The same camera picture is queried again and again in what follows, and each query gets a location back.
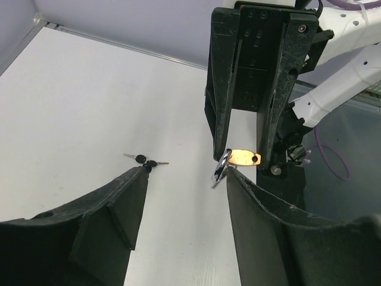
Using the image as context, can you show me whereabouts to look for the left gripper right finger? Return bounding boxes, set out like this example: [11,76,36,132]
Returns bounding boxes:
[226,167,380,285]

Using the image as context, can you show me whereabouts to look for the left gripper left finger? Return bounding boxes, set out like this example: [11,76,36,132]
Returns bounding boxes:
[1,167,149,285]

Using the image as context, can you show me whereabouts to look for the black headed key bunch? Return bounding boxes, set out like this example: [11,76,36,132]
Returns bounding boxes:
[123,153,169,173]

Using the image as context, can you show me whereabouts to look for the brass padlock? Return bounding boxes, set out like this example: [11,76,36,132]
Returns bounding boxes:
[212,148,261,188]

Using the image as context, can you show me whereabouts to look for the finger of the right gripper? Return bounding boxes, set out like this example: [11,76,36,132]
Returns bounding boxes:
[257,13,318,171]
[207,7,241,161]

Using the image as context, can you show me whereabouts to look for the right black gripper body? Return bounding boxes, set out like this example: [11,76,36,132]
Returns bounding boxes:
[204,0,334,182]

